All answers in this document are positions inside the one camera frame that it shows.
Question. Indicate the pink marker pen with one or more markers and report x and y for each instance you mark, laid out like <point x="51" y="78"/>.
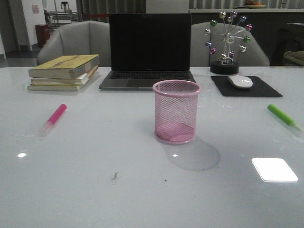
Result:
<point x="49" y="124"/>

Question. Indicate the green marker pen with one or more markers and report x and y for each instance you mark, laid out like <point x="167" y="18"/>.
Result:
<point x="285" y="118"/>

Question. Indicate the pink mesh pen holder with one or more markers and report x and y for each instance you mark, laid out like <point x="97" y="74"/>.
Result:
<point x="176" y="110"/>

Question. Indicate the grey laptop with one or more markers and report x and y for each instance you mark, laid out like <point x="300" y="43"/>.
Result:
<point x="148" y="48"/>

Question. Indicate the black mouse pad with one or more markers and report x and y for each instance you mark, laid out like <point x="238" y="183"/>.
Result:
<point x="258" y="89"/>

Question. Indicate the right grey armchair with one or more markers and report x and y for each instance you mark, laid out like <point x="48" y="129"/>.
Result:
<point x="199" y="54"/>

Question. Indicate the grey armchair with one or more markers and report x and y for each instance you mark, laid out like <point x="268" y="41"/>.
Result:
<point x="81" y="38"/>
<point x="199" y="54"/>

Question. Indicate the white computer mouse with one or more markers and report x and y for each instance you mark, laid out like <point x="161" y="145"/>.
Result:
<point x="240" y="82"/>

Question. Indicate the left grey armchair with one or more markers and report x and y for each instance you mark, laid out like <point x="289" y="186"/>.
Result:
<point x="81" y="38"/>

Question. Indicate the top yellow book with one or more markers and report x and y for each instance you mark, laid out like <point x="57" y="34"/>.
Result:
<point x="65" y="67"/>

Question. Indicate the ferris wheel desk toy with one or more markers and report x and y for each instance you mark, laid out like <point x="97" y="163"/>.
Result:
<point x="228" y="35"/>

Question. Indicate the bottom book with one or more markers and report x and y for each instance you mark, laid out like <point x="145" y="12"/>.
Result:
<point x="54" y="87"/>

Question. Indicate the red trash bin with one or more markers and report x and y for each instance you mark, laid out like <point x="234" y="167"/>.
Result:
<point x="42" y="33"/>

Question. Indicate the fruit bowl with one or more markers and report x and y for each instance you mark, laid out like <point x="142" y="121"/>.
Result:
<point x="252" y="4"/>

